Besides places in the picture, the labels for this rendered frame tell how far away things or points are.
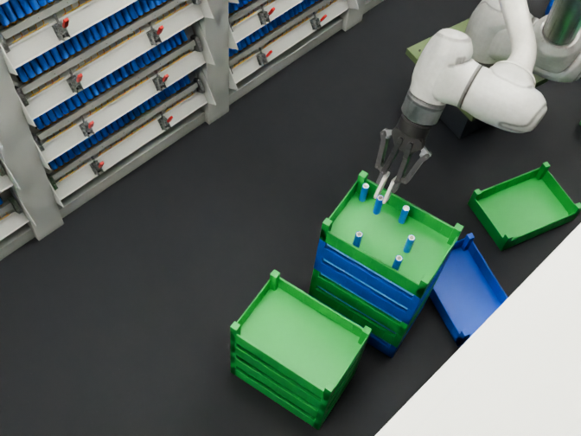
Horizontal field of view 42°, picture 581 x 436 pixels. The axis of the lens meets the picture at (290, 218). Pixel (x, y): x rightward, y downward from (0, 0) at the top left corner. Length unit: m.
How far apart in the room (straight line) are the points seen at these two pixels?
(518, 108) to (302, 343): 0.81
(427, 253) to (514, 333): 1.66
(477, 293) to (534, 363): 2.11
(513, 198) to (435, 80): 1.06
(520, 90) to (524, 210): 1.03
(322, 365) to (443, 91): 0.76
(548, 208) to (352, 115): 0.75
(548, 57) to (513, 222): 0.55
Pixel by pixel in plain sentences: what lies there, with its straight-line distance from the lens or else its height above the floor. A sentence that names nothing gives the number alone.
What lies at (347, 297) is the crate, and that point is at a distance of 2.10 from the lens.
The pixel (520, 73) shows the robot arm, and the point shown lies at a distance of 1.68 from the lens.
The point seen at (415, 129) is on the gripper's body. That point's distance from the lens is 1.72.
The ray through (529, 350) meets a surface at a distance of 0.30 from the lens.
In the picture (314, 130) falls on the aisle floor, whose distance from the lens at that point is 2.65.
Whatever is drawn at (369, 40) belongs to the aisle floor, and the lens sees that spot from 2.99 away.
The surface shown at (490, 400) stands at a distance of 0.29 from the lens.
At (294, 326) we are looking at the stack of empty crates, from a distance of 1.99.
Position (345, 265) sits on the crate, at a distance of 1.96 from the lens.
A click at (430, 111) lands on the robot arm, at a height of 0.81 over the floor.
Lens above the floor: 2.06
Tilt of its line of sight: 58 degrees down
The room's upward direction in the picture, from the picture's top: 7 degrees clockwise
